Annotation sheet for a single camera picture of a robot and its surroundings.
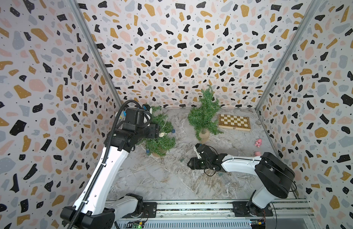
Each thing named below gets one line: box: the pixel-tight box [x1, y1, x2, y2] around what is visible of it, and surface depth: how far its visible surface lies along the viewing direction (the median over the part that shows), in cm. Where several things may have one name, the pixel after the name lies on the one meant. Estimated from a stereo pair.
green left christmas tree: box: [136, 105, 177, 158], surface depth 78 cm
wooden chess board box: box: [218, 113, 251, 132], surface depth 112 cm
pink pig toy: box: [254, 138, 263, 148], surface depth 102 cm
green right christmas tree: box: [187, 84, 224, 142], surface depth 86 cm
